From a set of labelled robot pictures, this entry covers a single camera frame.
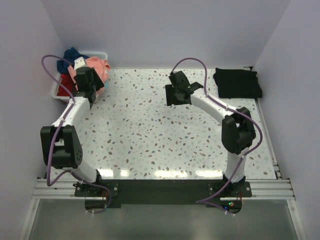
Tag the folded black t shirt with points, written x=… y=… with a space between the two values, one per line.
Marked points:
x=237 y=83

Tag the aluminium frame rail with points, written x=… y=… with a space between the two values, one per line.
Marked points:
x=272 y=189

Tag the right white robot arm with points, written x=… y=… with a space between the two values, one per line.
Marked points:
x=237 y=130

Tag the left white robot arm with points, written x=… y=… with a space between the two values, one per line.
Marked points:
x=61 y=147

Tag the red t shirt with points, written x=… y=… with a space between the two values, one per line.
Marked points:
x=69 y=86

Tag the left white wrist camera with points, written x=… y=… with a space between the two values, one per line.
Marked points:
x=79 y=63

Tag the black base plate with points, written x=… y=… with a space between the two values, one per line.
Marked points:
x=114 y=193

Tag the white plastic laundry basket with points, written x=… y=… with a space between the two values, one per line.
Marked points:
x=72 y=73

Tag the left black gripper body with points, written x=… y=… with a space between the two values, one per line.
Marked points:
x=97 y=84

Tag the navy blue t shirt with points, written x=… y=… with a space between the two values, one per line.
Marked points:
x=70 y=55

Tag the pink t shirt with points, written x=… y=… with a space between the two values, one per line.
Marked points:
x=102 y=68

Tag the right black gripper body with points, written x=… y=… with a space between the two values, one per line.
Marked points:
x=172 y=96

